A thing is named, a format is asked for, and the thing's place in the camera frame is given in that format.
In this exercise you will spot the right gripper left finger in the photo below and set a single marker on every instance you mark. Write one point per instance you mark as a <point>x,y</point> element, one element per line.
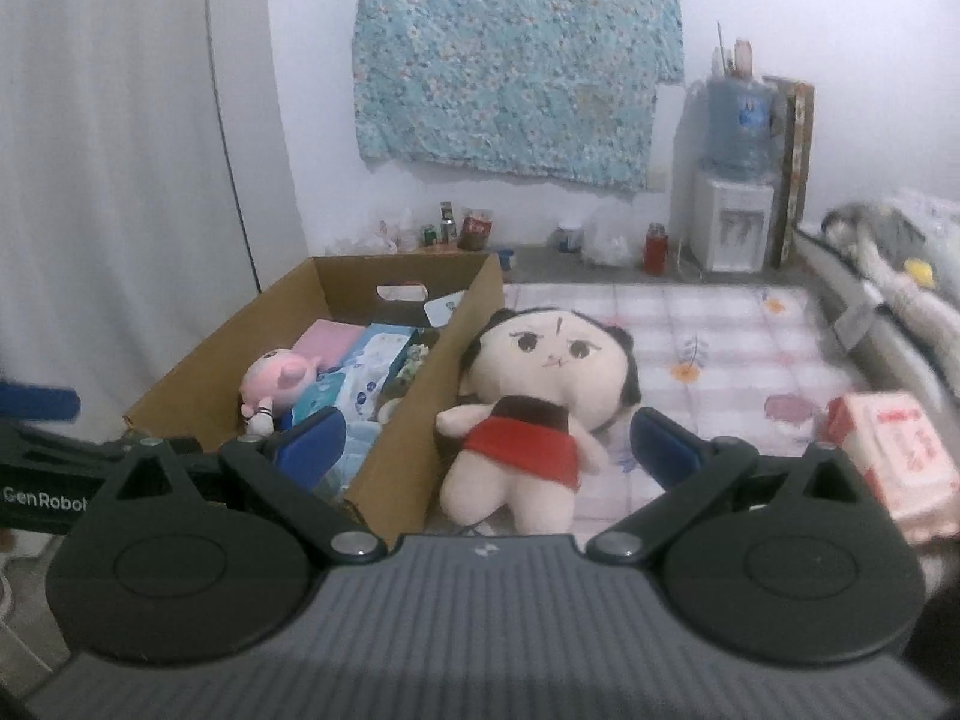
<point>281,472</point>

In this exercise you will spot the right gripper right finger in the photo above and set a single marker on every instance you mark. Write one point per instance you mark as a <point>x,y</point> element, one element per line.
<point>695,473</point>

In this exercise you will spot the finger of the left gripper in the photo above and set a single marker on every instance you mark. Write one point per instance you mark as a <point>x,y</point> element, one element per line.
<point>23,402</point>

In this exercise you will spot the light blue cloth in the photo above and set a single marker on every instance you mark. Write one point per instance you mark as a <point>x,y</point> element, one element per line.
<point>360,437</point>

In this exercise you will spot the pink round plush toy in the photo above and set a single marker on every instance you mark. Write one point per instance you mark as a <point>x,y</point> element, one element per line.
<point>272,386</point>

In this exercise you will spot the pink sponge cloth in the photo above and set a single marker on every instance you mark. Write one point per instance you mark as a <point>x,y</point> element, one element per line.
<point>328,341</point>

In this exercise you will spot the blue white tissue pack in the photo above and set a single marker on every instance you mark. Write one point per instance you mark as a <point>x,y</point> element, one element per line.
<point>331,391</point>

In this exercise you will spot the green floral scrunchie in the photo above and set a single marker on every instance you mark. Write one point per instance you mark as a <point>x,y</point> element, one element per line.
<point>400,382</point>

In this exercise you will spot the big-head doll red dress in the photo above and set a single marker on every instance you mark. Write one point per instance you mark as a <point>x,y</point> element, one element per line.
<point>535,388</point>

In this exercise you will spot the pink wet wipes pack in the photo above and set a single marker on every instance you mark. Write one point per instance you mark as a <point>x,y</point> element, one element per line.
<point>895,446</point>

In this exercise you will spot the red thermos bottle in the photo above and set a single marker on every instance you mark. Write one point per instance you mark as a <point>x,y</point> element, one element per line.
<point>656,250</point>

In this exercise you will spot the white plastic bag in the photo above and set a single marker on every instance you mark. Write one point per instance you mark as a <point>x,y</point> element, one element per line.
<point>607,238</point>

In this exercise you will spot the white water dispenser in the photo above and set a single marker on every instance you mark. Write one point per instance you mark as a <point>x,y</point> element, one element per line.
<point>730,224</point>

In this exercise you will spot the white cup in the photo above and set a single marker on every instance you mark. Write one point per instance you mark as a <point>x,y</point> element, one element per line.
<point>569,237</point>

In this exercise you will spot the red drink can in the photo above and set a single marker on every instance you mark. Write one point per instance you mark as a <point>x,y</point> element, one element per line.
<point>475,230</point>

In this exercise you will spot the blue water bottle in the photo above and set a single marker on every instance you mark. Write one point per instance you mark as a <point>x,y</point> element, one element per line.
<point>739,133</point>

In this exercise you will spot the floral blue wall cloth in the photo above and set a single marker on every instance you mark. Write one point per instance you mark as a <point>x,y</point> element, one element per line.
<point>565,90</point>

